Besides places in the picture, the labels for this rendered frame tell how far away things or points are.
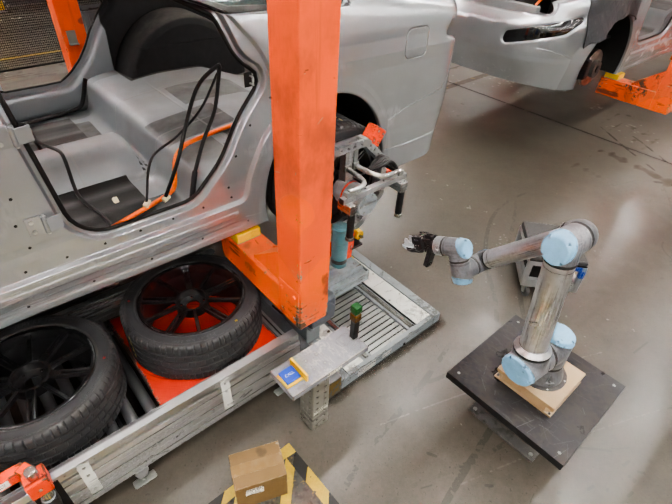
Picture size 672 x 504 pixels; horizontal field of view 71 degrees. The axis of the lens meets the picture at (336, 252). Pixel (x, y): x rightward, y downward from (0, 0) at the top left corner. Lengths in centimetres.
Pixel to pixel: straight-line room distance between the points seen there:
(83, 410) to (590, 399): 217
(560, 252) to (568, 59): 297
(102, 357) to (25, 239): 59
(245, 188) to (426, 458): 153
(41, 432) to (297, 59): 159
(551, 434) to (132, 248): 194
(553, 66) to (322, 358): 326
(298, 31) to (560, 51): 329
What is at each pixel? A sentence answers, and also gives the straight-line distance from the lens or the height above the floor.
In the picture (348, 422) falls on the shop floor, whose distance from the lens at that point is 251.
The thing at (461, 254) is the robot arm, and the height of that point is 85.
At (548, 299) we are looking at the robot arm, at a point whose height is 94.
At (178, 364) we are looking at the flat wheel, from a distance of 228.
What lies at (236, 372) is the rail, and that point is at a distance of 223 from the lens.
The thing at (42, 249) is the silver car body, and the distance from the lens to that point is 204.
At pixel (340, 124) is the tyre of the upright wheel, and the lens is 238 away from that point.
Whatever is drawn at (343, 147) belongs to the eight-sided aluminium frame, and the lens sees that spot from 230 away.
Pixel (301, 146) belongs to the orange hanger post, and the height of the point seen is 142.
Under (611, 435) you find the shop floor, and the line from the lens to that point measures 289.
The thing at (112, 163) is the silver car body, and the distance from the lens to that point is 282.
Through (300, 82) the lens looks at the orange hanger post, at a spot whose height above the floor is 164.
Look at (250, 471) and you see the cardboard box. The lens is 220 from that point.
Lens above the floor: 214
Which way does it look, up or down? 39 degrees down
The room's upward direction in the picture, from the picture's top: 3 degrees clockwise
